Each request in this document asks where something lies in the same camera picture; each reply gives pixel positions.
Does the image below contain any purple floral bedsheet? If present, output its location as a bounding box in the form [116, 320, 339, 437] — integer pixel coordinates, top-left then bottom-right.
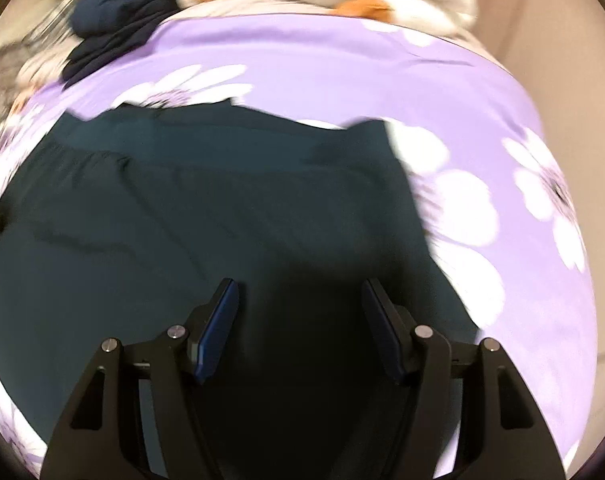
[0, 12, 598, 480]

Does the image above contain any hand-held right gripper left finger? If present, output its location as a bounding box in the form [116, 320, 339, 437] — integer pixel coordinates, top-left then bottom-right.
[40, 277, 240, 480]

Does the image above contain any navy zip jacket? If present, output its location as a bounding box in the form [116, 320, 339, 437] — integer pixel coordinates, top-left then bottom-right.
[0, 100, 483, 480]

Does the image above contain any grey plaid pillow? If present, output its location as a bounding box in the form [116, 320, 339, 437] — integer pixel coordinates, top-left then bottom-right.
[0, 0, 83, 81]

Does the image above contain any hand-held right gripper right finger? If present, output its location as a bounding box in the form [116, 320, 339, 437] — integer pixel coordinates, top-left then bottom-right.
[361, 277, 565, 480]

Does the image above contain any folded navy hooded garment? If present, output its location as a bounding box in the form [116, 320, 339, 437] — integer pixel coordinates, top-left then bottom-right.
[71, 0, 188, 38]

